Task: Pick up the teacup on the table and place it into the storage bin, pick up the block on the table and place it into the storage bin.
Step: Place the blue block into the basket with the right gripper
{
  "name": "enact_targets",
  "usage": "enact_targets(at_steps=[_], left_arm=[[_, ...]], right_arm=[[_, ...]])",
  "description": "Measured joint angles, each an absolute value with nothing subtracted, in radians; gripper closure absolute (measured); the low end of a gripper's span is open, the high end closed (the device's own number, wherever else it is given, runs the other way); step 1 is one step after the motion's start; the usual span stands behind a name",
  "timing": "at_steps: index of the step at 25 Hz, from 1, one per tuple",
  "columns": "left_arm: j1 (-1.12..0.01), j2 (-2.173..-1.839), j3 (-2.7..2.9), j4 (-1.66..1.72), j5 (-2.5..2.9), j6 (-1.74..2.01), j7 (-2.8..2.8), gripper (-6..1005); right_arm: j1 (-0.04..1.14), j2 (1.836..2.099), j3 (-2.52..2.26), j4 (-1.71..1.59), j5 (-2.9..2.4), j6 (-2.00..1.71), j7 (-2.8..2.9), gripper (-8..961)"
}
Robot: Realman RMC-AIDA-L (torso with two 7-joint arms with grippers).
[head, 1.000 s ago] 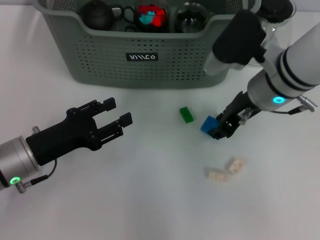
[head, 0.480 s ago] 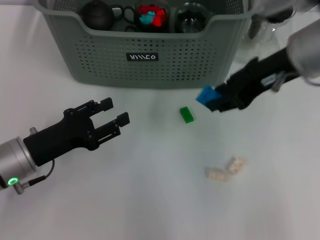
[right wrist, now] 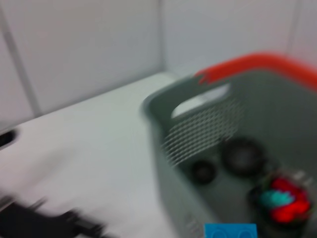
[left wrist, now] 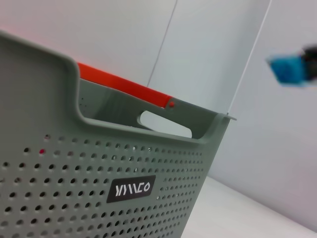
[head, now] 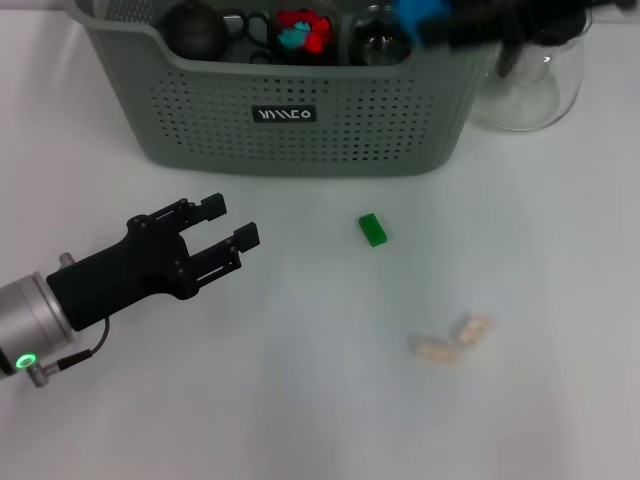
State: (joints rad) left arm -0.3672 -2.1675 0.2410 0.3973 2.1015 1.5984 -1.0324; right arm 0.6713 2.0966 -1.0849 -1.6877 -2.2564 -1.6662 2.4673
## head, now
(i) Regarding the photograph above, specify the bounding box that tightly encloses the silver left cable plug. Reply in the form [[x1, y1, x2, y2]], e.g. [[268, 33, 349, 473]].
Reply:
[[27, 364, 57, 389]]

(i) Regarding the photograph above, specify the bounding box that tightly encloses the blue square toy plate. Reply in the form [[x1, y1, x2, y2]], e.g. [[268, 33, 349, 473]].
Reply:
[[392, 0, 451, 45]]

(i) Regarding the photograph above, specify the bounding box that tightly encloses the thin black left wrist cable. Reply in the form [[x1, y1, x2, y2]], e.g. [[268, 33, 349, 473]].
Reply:
[[54, 317, 111, 371]]

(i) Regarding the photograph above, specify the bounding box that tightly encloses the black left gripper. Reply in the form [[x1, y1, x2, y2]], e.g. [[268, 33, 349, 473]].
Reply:
[[45, 192, 261, 332]]

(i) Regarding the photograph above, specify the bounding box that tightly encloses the dark clay teapot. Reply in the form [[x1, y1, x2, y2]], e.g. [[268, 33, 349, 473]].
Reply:
[[158, 0, 234, 61]]

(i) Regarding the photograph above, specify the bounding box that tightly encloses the teal square toy plate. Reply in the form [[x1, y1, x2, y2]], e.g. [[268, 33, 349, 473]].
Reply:
[[277, 27, 310, 50]]

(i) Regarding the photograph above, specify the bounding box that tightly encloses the green rectangular toy brick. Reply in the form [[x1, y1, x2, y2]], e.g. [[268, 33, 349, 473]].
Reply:
[[358, 212, 389, 247]]

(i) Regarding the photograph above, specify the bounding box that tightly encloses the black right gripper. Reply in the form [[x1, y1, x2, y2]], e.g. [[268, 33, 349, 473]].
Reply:
[[422, 0, 640, 49]]

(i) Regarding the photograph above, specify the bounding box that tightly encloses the dark red curved toy brick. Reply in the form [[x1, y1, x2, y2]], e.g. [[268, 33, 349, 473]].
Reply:
[[277, 10, 311, 31]]

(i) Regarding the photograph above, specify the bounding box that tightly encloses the grey-green perforated storage bin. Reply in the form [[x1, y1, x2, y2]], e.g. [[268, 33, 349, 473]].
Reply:
[[74, 0, 524, 179]]

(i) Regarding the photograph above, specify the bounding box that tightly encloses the cream toy brick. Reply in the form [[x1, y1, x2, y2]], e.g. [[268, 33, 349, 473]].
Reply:
[[409, 334, 460, 366], [452, 313, 496, 349]]

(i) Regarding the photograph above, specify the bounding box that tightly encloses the glass carafe with black lid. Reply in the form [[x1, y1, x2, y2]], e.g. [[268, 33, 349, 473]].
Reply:
[[469, 29, 594, 132]]

